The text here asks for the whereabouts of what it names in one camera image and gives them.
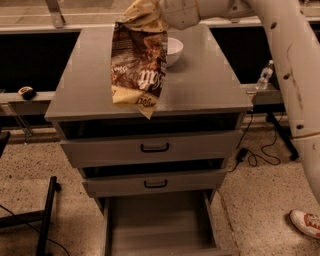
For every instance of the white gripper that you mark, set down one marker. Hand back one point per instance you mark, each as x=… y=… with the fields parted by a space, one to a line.
x=180 y=13

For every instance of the brown chip bag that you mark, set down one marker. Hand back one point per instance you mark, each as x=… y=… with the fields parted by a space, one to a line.
x=139 y=57

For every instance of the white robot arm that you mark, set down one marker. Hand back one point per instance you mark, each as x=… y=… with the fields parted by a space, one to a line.
x=295 y=51

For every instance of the grey top drawer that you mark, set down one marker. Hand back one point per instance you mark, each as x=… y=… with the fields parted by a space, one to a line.
x=126 y=150

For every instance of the grey drawer cabinet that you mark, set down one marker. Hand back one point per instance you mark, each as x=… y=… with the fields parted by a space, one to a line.
x=200 y=94

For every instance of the grey middle drawer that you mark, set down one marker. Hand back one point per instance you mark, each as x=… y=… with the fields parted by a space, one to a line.
x=140 y=184

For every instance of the grey open bottom drawer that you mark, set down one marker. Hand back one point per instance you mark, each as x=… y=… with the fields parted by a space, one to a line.
x=164 y=224

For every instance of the white ceramic bowl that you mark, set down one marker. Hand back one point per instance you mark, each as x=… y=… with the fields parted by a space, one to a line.
x=174 y=51

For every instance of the clear water bottle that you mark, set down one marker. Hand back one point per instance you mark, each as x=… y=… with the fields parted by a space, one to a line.
x=266 y=74

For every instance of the black table leg right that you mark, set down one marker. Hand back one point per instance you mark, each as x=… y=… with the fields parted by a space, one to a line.
x=294 y=153

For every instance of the black tape measure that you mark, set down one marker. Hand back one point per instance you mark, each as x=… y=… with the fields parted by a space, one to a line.
x=27 y=92

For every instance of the black metal stand left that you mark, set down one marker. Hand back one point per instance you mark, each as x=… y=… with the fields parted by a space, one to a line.
x=43 y=216

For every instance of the white and red sneaker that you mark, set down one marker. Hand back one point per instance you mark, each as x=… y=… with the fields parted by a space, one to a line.
x=307 y=223

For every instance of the metal railing bracket left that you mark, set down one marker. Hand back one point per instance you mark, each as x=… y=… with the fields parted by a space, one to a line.
x=55 y=13

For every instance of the black power adapter with cable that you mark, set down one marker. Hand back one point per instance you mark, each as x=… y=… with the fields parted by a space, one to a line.
x=251 y=157

